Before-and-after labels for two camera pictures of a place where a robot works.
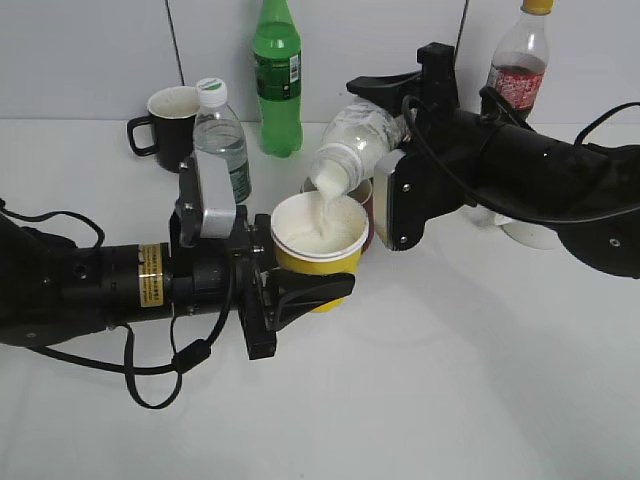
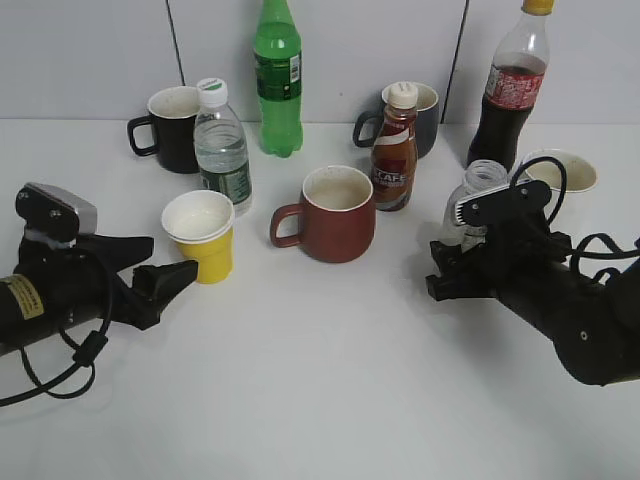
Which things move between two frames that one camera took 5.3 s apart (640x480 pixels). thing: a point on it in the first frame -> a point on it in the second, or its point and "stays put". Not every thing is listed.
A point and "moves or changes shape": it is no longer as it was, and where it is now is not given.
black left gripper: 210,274 -> 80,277
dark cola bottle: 520,61 stays put
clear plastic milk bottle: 355,135 -> 482,176
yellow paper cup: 319,231 moves or changes shape
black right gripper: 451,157 -> 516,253
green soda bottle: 278,62 stays put
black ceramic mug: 172,111 stays put
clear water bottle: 217,129 stays put
